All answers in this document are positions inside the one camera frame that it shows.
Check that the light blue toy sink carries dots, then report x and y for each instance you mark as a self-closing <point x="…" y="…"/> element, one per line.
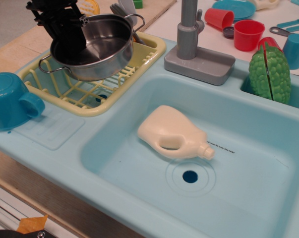
<point x="250" y="189"/>

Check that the cream toy object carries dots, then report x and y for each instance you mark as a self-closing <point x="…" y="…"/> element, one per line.
<point x="265" y="4"/>

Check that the blue spatula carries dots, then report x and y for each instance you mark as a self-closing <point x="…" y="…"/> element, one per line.
<point x="288" y="24"/>

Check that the blue plate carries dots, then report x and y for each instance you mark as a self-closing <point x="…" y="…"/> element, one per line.
<point x="242" y="9"/>

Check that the yellow drying rack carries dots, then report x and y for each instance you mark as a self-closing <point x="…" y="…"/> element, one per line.
<point x="89" y="99"/>

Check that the orange tape piece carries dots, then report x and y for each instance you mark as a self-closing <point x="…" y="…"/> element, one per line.
<point x="29" y="225"/>

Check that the orange dish brush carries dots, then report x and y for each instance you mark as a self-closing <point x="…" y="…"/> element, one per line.
<point x="88" y="7"/>

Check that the cream detergent bottle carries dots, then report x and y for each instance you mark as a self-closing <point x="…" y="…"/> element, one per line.
<point x="173" y="135"/>

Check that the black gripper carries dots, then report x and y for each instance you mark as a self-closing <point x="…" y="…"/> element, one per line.
<point x="50" y="12"/>

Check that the stainless steel pot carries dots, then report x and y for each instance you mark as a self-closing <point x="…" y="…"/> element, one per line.
<point x="108" y="49"/>

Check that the green bumpy toy vegetable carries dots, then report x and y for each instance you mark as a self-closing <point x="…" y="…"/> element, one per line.
<point x="269" y="74"/>

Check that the blue cup upside-down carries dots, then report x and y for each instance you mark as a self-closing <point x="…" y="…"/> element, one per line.
<point x="291" y="51"/>

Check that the blue upside-down mug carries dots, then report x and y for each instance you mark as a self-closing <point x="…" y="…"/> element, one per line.
<point x="17" y="104"/>

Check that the small grey lid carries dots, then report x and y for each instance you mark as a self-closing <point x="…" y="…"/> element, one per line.
<point x="228" y="32"/>

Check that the red cup upright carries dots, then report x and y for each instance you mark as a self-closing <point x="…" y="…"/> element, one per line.
<point x="247" y="34"/>

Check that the grey toy faucet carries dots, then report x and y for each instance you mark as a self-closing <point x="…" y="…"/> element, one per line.
<point x="188" y="59"/>

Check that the green block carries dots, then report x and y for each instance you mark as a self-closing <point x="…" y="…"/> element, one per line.
<point x="138" y="4"/>

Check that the red cup lying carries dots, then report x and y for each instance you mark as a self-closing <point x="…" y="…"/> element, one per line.
<point x="219" y="18"/>

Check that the grey measuring spoon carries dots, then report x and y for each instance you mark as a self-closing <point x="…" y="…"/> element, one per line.
<point x="279" y="31"/>

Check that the red cup behind vegetable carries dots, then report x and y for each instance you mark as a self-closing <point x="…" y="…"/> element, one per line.
<point x="268" y="41"/>

